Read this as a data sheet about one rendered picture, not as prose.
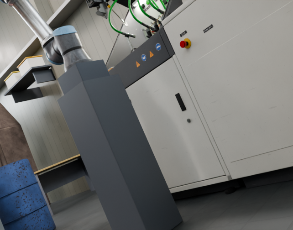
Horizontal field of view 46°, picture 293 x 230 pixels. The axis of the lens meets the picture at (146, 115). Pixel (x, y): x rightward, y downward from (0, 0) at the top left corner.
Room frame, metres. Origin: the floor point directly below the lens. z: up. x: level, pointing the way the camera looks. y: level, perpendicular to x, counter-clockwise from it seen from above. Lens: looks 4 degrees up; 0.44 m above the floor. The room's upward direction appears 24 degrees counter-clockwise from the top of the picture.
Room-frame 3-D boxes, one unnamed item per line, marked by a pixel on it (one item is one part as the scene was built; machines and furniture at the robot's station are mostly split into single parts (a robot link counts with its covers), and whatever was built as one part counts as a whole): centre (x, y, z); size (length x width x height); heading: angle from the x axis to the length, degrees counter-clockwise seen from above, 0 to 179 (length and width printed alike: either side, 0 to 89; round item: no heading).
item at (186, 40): (1.71, -0.32, 0.80); 0.05 x 0.04 x 0.05; 41
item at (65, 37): (1.72, 0.22, 1.07); 0.13 x 0.12 x 0.14; 35
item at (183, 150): (2.06, -0.04, 0.44); 0.65 x 0.02 x 0.68; 41
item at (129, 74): (2.07, -0.05, 0.87); 0.62 x 0.04 x 0.16; 41
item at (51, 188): (5.43, 1.59, 0.33); 1.22 x 0.64 x 0.65; 138
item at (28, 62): (5.95, 1.51, 2.43); 0.41 x 0.34 x 0.22; 48
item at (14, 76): (6.35, 1.95, 2.43); 0.40 x 0.33 x 0.22; 48
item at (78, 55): (1.71, 0.21, 0.95); 0.15 x 0.15 x 0.10
